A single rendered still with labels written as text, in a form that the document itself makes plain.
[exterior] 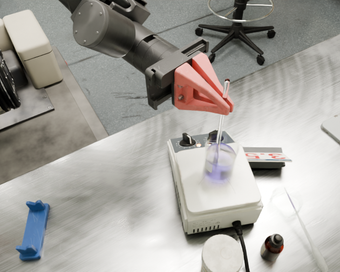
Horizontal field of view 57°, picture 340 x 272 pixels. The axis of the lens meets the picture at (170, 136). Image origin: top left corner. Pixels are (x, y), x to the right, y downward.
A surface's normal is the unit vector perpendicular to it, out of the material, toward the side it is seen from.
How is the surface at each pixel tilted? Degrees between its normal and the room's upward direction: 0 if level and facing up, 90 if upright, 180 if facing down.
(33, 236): 0
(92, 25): 45
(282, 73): 0
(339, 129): 0
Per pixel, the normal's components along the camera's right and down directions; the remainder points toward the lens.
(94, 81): -0.04, -0.62
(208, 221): 0.16, 0.76
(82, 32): -0.55, -0.05
